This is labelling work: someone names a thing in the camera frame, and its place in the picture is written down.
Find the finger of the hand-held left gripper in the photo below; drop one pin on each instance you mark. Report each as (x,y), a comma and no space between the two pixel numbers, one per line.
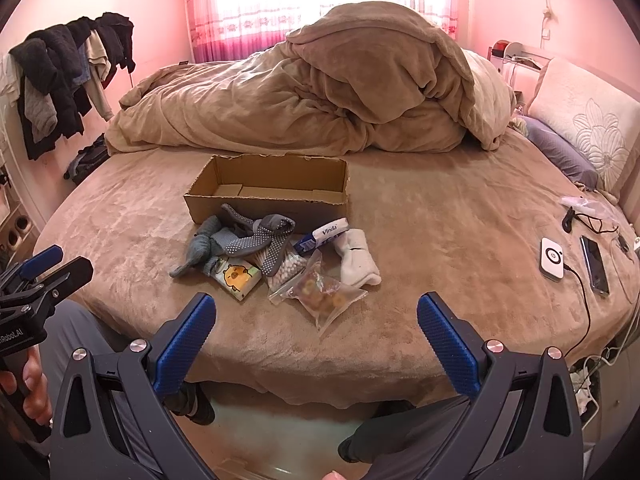
(40,259)
(70,272)

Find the person's left hand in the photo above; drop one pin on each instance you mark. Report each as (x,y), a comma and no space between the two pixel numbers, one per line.
(36,395)

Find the black eyeglasses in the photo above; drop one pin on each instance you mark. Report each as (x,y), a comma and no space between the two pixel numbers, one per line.
(567,220)

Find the white sock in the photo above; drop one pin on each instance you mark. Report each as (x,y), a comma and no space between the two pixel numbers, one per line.
(357,260)

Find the clear zip bag of snacks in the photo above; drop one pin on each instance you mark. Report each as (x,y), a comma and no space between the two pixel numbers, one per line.
(320,296)

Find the blue-grey sock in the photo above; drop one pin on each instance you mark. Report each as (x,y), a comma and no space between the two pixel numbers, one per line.
(197,247)

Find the white bedside shelf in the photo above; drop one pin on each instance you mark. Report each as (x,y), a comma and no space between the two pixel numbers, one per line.
(515,55)

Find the grey dotted sock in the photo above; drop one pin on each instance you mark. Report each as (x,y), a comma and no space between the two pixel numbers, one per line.
(250,240)
(275,257)

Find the clear plastic bag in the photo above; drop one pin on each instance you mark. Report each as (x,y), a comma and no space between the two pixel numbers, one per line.
(587,206)

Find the clear bag of cotton swabs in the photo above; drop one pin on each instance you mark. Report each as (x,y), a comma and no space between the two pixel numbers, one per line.
(289,270)

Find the brown cardboard box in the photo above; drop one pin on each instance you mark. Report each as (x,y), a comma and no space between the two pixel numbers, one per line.
(270,210)

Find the blue and white tissue pack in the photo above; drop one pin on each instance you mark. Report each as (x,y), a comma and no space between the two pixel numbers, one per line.
(325,234)

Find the beige hanging shirt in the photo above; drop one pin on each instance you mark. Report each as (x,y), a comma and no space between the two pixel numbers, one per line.
(97,60)

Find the white power bank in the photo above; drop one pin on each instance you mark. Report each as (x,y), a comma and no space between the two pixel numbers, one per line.
(552,259)

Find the white flower-embroidered pillow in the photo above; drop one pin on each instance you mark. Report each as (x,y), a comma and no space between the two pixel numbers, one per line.
(590,125)

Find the purple-grey pillow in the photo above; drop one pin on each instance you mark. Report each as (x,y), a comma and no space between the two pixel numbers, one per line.
(555,150)

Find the black hanging jacket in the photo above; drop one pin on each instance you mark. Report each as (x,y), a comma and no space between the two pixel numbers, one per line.
(117,35)

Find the black smartphone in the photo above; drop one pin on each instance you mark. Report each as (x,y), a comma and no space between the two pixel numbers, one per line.
(595,265)

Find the black hanging coat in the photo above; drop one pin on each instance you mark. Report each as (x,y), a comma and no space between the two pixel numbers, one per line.
(50,70)

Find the person's right hand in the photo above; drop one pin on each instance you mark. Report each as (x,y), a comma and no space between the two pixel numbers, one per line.
(337,475)

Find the bed with brown sheet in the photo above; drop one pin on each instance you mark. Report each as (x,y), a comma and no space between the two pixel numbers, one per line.
(440,210)

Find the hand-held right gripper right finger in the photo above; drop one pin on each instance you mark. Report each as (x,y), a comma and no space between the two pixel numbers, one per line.
(447,345)

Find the tissue pack with yellow chick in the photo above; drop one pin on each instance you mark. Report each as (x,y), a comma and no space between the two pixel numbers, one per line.
(235,277)

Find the dark backpack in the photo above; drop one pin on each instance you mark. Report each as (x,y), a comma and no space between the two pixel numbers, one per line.
(87,160)

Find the grey knit garment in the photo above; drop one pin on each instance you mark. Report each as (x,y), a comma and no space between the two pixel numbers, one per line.
(40,110)

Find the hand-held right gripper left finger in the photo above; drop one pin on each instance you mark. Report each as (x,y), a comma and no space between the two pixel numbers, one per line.
(185,345)

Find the beige fleece blanket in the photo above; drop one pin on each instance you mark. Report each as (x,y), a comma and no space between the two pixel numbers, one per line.
(300,100)

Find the person's right leg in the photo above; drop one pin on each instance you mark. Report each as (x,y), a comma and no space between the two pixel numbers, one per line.
(400,435)

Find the pink patterned curtain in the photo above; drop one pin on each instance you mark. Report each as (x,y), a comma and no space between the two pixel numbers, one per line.
(320,5)

